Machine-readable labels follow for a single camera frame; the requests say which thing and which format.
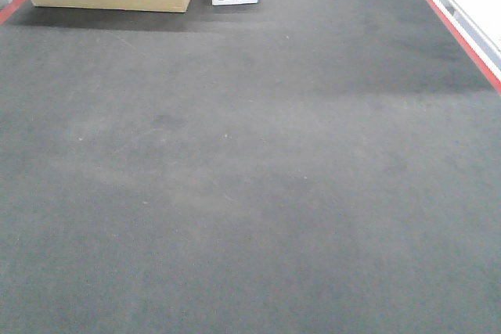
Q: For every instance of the red conveyor edge strip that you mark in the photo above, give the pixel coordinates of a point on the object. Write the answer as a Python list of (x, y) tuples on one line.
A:
[(450, 25)]

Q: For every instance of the white conveyor side rail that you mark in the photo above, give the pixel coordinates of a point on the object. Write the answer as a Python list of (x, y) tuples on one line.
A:
[(462, 1)]

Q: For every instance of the red left edge strip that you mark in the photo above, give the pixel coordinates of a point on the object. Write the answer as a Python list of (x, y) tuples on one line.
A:
[(10, 9)]

